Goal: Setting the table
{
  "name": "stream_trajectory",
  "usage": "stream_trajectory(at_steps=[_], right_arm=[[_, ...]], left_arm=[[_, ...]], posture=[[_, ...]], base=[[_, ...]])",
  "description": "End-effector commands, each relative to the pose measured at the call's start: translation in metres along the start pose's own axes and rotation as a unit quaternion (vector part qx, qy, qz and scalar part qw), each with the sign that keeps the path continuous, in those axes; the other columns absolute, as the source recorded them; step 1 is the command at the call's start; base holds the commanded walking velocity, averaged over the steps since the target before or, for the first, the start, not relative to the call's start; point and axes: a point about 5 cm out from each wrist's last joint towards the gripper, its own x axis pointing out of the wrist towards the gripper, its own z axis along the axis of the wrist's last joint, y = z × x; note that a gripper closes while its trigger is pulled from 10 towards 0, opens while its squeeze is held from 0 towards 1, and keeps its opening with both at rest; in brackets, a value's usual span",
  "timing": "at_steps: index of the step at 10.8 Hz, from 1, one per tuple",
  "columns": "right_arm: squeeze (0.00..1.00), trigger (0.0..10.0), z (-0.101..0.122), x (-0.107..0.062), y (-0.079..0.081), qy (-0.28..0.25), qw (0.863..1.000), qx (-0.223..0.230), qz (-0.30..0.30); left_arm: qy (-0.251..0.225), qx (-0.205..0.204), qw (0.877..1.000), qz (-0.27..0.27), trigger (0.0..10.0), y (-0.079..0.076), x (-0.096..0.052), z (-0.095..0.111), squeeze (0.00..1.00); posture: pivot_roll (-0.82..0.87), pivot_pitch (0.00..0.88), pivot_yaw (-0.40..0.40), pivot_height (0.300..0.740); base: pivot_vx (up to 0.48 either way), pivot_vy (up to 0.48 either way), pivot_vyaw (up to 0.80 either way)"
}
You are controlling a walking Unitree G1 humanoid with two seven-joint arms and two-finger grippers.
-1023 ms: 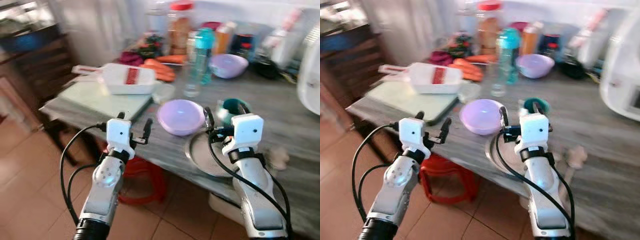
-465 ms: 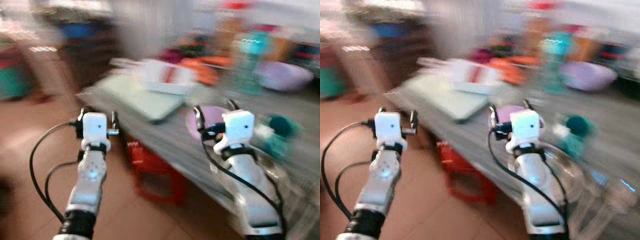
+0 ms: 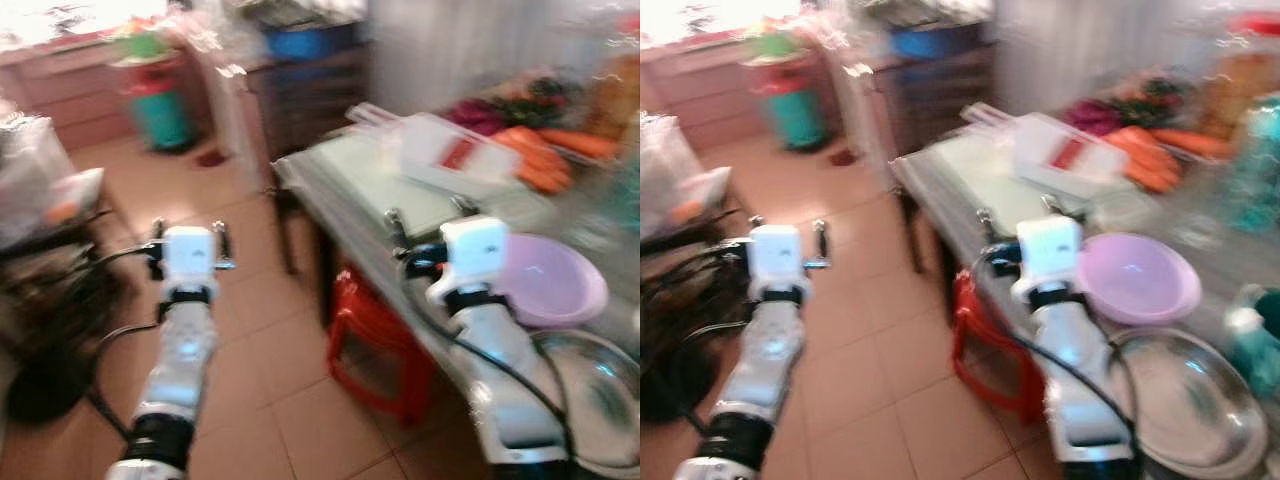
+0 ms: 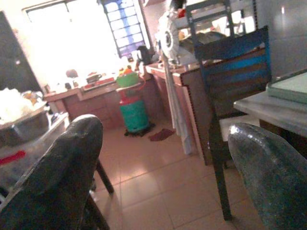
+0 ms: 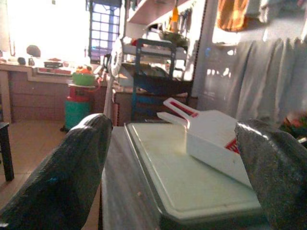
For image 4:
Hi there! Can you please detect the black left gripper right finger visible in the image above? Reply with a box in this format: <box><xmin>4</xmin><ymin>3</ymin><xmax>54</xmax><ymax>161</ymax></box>
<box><xmin>227</xmin><ymin>122</ymin><xmax>307</xmax><ymax>230</ymax></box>

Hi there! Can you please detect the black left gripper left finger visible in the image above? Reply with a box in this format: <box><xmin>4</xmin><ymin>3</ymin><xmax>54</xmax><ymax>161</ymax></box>
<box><xmin>0</xmin><ymin>114</ymin><xmax>104</xmax><ymax>230</ymax></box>

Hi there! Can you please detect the grey basin with white contents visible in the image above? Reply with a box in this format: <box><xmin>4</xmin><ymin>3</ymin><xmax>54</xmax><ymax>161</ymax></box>
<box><xmin>0</xmin><ymin>88</ymin><xmax>51</xmax><ymax>147</ymax></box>

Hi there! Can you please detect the brown tiled kitchen counter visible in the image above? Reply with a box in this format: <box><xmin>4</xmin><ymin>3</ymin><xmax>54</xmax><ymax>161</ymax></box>
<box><xmin>43</xmin><ymin>62</ymin><xmax>209</xmax><ymax>166</ymax></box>

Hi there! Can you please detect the black cylinder mat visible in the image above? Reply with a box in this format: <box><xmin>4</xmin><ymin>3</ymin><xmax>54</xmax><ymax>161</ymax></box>
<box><xmin>123</xmin><ymin>122</ymin><xmax>156</xmax><ymax>138</ymax></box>

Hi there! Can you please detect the pale green cutting board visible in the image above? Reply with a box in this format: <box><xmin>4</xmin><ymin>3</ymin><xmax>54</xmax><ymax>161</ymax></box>
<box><xmin>265</xmin><ymin>69</ymin><xmax>307</xmax><ymax>105</ymax></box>

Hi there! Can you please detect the green gas cylinder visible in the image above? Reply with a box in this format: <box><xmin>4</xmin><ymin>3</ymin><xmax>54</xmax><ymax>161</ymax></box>
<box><xmin>119</xmin><ymin>92</ymin><xmax>151</xmax><ymax>134</ymax></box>

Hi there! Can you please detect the red gas stove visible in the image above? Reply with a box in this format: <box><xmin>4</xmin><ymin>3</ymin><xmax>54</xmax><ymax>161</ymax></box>
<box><xmin>83</xmin><ymin>73</ymin><xmax>117</xmax><ymax>91</ymax></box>

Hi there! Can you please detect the red floor rag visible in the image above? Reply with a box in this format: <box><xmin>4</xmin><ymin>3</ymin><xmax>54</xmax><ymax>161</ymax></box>
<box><xmin>148</xmin><ymin>128</ymin><xmax>176</xmax><ymax>142</ymax></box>

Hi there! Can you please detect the blue wooden chair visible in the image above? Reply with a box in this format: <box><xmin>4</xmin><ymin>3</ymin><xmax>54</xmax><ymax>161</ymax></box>
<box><xmin>193</xmin><ymin>25</ymin><xmax>272</xmax><ymax>221</ymax></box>

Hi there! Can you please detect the white hanging cloth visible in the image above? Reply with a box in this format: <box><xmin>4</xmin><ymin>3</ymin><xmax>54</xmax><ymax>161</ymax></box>
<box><xmin>162</xmin><ymin>54</ymin><xmax>194</xmax><ymax>156</ymax></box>

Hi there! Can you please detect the green plastic bowl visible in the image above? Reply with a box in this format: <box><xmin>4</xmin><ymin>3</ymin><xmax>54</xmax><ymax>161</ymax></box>
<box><xmin>115</xmin><ymin>71</ymin><xmax>140</xmax><ymax>88</ymax></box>

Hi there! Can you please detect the dark door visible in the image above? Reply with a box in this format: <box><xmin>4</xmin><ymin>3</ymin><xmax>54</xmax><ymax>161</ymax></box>
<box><xmin>0</xmin><ymin>10</ymin><xmax>42</xmax><ymax>93</ymax></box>

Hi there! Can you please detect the black kettle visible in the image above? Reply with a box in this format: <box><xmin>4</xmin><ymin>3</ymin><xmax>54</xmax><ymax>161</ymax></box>
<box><xmin>136</xmin><ymin>45</ymin><xmax>154</xmax><ymax>66</ymax></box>

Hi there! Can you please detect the barred window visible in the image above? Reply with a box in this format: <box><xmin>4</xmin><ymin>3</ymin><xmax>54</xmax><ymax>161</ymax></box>
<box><xmin>100</xmin><ymin>0</ymin><xmax>150</xmax><ymax>58</ymax></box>

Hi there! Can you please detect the white fan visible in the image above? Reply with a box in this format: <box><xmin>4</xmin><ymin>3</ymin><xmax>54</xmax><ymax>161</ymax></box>
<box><xmin>157</xmin><ymin>11</ymin><xmax>196</xmax><ymax>67</ymax></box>

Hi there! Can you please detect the grey metal shelf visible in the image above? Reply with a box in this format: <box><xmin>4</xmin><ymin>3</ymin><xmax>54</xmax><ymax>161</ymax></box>
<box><xmin>185</xmin><ymin>0</ymin><xmax>259</xmax><ymax>58</ymax></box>

